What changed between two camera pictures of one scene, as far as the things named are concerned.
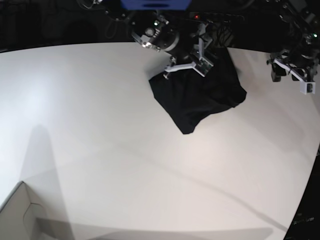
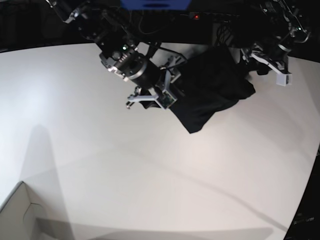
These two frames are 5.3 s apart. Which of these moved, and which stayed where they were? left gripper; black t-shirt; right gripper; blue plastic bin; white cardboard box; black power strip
Moved: right gripper; black t-shirt; left gripper
Stayed: white cardboard box; blue plastic bin; black power strip
